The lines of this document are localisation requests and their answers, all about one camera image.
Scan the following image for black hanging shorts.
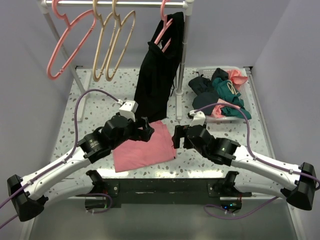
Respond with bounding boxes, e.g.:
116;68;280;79
134;12;185;123

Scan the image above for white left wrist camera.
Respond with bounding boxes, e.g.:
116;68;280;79
119;100;138;122

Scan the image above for teal green shorts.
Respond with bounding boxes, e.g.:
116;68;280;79
212;77;252;120

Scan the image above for white clothes rack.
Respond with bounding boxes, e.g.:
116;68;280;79
36;0;194;122

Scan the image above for pink hanger holding black shorts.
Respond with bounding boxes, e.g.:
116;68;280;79
154;0;173;45

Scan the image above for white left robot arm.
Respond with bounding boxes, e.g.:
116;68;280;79
7;114;155;222

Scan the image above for beige wooden hanger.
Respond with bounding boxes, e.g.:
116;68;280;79
92;0;117;82
105;0;136;82

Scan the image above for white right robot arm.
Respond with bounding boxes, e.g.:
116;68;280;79
172;125;317;211

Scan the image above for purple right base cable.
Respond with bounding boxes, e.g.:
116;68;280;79
203;196;280;223

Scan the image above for dark navy garment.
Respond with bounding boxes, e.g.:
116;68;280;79
188;74;223;109

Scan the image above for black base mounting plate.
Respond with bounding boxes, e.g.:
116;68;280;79
84;170;252;210

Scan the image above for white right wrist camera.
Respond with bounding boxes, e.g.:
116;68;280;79
188;110;206;127

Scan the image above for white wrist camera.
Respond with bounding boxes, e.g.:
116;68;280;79
188;110;206;127
119;100;138;122

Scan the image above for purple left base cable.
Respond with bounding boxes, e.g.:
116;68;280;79
84;193;114;215

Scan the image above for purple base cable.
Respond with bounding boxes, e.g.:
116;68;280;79
84;193;114;215
203;196;280;223

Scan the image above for empty pink hanger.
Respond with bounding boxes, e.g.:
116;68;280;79
46;0;97;81

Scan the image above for white plastic laundry basket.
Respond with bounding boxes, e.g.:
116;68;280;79
196;65;253;123

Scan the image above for coral pink garment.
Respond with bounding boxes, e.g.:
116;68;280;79
211;68;248;117

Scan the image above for pink folded cloth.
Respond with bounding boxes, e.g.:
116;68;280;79
113;120;177;173

